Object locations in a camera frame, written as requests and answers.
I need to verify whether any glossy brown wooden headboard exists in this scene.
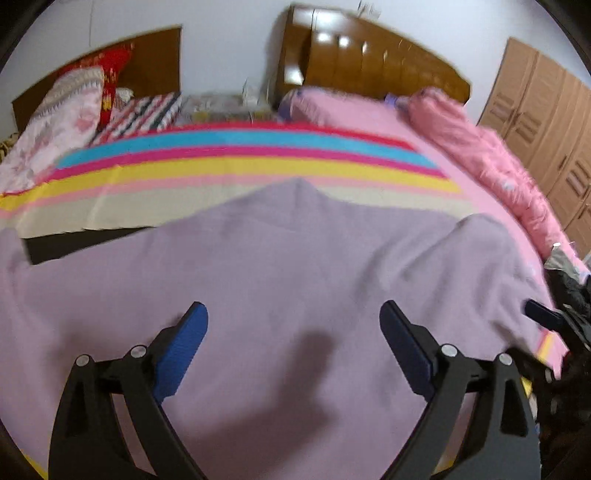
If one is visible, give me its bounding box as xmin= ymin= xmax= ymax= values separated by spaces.
xmin=276 ymin=4 xmax=472 ymax=112

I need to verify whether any lilac knitted sweater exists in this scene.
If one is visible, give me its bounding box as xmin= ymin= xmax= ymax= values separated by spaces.
xmin=0 ymin=178 xmax=561 ymax=480

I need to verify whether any pink bed sheet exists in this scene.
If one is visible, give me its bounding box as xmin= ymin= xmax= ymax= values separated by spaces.
xmin=277 ymin=88 xmax=555 ymax=278

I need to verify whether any cluttered bedside table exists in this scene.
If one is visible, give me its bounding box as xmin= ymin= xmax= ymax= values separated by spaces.
xmin=178 ymin=78 xmax=274 ymax=126

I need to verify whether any red patterned pillow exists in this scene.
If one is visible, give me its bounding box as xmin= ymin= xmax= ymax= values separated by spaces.
xmin=69 ymin=44 xmax=136 ymax=127

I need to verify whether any pink floral pillow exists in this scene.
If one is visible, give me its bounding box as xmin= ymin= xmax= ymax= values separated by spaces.
xmin=0 ymin=66 xmax=107 ymax=195

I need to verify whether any rainbow striped blanket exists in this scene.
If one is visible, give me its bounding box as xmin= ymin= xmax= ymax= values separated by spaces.
xmin=0 ymin=121 xmax=571 ymax=480

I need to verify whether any dark flat wooden headboard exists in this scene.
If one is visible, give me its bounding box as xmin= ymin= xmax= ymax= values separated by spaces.
xmin=11 ymin=27 xmax=182 ymax=134

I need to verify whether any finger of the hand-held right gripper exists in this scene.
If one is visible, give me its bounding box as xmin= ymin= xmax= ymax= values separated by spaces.
xmin=525 ymin=299 xmax=565 ymax=332

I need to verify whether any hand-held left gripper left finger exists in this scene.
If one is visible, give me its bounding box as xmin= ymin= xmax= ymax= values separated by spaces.
xmin=48 ymin=301 xmax=209 ymax=480

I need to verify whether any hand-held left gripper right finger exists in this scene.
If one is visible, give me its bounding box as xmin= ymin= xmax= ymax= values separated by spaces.
xmin=379 ymin=300 xmax=541 ymax=480

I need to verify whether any red white striped cloth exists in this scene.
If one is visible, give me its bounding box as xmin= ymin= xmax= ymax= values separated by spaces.
xmin=89 ymin=91 xmax=182 ymax=147

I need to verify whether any light brown wooden wardrobe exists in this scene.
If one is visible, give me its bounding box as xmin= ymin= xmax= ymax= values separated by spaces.
xmin=477 ymin=37 xmax=591 ymax=259

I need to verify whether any pink quilt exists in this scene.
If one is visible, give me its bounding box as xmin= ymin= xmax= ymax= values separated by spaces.
xmin=406 ymin=87 xmax=579 ymax=261

